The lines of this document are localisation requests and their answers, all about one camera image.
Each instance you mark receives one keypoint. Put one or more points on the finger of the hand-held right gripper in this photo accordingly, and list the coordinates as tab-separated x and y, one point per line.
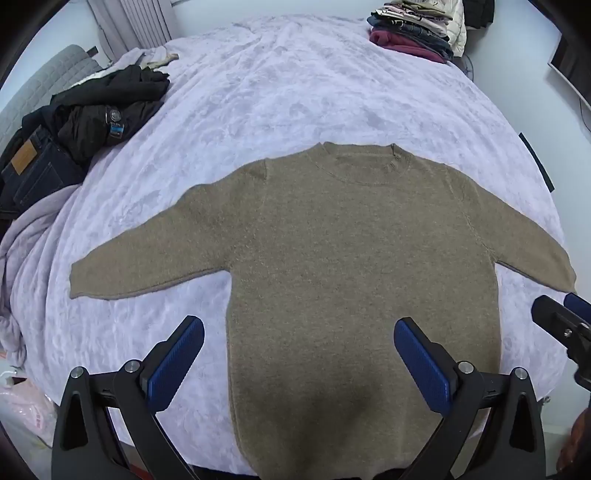
579	304
549	314

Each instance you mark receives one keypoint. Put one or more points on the lavender fleece blanket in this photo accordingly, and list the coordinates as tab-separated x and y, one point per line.
286	92

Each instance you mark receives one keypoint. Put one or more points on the black strip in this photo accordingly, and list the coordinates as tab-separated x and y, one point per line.
538	161

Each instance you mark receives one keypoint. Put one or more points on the beige cloth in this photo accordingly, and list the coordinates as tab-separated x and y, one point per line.
159	57

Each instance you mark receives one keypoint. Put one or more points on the black wall screen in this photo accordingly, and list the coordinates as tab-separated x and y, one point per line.
572	60

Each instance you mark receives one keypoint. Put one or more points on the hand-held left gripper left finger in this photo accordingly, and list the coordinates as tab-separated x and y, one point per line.
178	360

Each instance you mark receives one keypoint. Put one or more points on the stack of folded clothes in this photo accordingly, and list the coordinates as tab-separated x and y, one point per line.
406	41

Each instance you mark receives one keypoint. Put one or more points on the dark blue jeans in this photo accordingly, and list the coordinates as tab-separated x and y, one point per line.
41	177

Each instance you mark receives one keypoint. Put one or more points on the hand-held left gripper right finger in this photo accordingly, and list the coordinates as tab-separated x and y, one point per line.
422	364

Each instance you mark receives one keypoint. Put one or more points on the black jacket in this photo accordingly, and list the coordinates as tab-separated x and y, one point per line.
115	97

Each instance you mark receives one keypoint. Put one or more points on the olive brown knit sweater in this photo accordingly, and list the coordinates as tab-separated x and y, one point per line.
346	254

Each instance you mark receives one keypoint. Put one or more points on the white puffer jacket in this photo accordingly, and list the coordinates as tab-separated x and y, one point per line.
458	27

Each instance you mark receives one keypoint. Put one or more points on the pink plastic bag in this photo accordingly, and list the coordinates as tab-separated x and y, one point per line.
23	410

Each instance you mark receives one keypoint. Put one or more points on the pale lavender curtain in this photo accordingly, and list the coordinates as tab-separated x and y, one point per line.
129	23

